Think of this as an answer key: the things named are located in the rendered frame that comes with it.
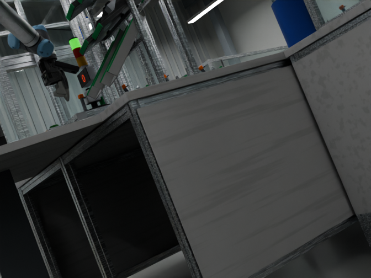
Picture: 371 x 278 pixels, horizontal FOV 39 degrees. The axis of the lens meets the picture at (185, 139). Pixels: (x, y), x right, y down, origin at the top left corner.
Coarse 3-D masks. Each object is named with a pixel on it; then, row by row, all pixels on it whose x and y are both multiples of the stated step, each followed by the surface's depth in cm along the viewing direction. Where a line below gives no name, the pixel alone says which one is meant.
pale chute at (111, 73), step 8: (128, 32) 199; (136, 32) 200; (120, 40) 211; (128, 40) 198; (120, 48) 196; (128, 48) 198; (112, 56) 208; (120, 56) 196; (112, 64) 194; (120, 64) 195; (104, 72) 205; (112, 72) 193; (104, 80) 205; (112, 80) 205
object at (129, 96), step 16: (240, 64) 190; (256, 64) 194; (176, 80) 173; (192, 80) 176; (208, 80) 182; (128, 96) 162; (144, 96) 165; (112, 112) 172; (128, 128) 220; (112, 144) 253; (128, 144) 280; (80, 160) 266; (96, 160) 296
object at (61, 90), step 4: (60, 84) 231; (60, 88) 230; (64, 88) 231; (68, 88) 232; (56, 92) 229; (60, 92) 230; (64, 92) 231; (68, 92) 232; (68, 96) 232; (68, 100) 233
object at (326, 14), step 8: (312, 0) 200; (320, 0) 197; (328, 0) 194; (336, 0) 192; (344, 0) 189; (352, 0) 186; (360, 0) 184; (320, 8) 198; (328, 8) 195; (336, 8) 192; (344, 8) 190; (320, 16) 199; (328, 16) 196
